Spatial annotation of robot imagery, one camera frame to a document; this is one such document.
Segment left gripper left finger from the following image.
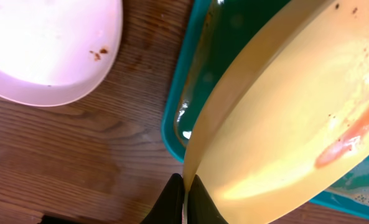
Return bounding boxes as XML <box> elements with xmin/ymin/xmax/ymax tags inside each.
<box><xmin>141</xmin><ymin>173</ymin><xmax>185</xmax><ymax>224</ymax></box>

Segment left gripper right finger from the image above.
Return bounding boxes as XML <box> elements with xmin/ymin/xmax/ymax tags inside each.
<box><xmin>187</xmin><ymin>175</ymin><xmax>228</xmax><ymax>224</ymax></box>

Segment yellow-green plate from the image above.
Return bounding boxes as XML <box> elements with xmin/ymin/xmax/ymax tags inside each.
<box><xmin>183</xmin><ymin>0</ymin><xmax>369</xmax><ymax>223</ymax></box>

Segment white front plate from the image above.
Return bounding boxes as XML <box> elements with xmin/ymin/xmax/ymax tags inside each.
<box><xmin>0</xmin><ymin>0</ymin><xmax>123</xmax><ymax>107</ymax></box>

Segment teal plastic tray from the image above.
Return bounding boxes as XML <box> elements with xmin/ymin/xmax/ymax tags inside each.
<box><xmin>161</xmin><ymin>1</ymin><xmax>369</xmax><ymax>219</ymax></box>

